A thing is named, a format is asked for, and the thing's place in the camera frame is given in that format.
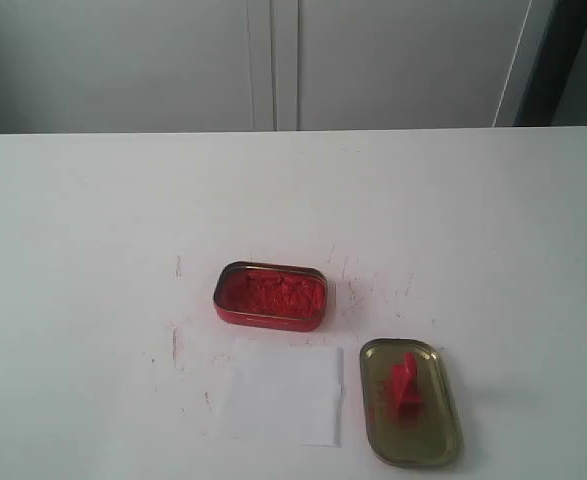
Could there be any gold tin lid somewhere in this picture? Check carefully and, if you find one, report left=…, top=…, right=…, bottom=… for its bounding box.
left=359, top=338, right=463, bottom=468

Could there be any red plastic stamp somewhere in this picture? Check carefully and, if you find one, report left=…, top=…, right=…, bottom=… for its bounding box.
left=391, top=352, right=424, bottom=426

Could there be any white paper sheet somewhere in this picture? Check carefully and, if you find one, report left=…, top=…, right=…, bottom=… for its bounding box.
left=215, top=339, right=344, bottom=447

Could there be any white cabinet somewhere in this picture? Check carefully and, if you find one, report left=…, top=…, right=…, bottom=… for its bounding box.
left=0, top=1, right=552, bottom=134

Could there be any red ink pad tin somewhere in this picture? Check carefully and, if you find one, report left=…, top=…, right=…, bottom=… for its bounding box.
left=213, top=261, right=329, bottom=332

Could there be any dark vertical post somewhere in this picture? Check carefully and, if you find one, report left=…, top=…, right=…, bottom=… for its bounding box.
left=514, top=0, right=587, bottom=127

